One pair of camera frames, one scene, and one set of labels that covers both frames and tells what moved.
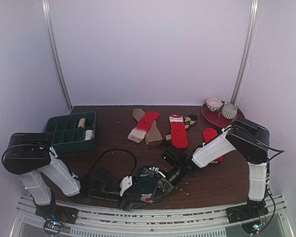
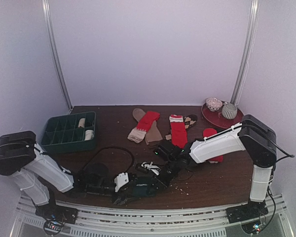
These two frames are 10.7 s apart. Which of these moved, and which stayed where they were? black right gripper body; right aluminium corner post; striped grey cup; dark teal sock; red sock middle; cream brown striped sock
Moved: dark teal sock; black right gripper body
Stayed: right aluminium corner post; cream brown striped sock; striped grey cup; red sock middle
